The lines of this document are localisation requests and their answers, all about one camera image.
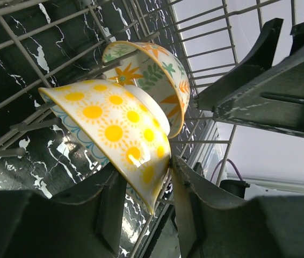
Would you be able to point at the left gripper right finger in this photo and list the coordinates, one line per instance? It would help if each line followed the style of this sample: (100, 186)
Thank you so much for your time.
(212, 222)

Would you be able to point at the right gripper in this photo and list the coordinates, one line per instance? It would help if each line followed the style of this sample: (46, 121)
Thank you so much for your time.
(257, 61)

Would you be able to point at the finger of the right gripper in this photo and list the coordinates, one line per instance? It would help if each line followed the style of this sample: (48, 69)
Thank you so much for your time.
(273, 101)

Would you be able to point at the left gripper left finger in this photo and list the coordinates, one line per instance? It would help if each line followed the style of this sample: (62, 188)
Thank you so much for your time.
(82, 221)

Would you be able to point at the green floral bowl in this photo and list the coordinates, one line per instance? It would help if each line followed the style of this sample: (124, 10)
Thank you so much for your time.
(155, 70)

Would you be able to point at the yellow checked bowl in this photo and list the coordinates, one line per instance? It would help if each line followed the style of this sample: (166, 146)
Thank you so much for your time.
(117, 128)

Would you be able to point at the grey wire dish rack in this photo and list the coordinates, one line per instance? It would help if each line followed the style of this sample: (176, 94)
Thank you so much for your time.
(52, 43)

